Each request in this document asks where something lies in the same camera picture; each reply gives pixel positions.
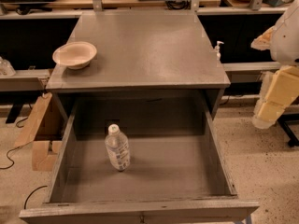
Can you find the white paper bowl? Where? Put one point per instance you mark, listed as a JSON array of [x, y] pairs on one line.
[[75, 55]]

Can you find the wooden block on floor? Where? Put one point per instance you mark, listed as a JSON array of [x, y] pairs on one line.
[[44, 154]]

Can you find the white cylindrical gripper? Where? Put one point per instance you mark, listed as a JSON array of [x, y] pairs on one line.
[[286, 42]]

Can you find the white pump dispenser bottle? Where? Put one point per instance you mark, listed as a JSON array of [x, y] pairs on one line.
[[218, 49]]

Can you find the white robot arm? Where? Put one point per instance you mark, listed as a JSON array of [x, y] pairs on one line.
[[284, 47]]

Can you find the clear plastic water bottle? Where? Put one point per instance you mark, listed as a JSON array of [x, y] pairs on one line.
[[117, 148]]

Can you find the black stand leg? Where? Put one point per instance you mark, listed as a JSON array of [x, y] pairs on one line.
[[284, 122]]

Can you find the open grey top drawer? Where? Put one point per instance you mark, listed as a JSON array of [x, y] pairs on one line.
[[176, 172]]

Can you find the clear plastic container left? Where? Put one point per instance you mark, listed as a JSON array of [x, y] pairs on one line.
[[6, 69]]

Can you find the grey cabinet counter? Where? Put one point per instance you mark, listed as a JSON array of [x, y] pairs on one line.
[[136, 49]]

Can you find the wooden board left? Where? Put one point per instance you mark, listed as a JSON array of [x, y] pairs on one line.
[[32, 124]]

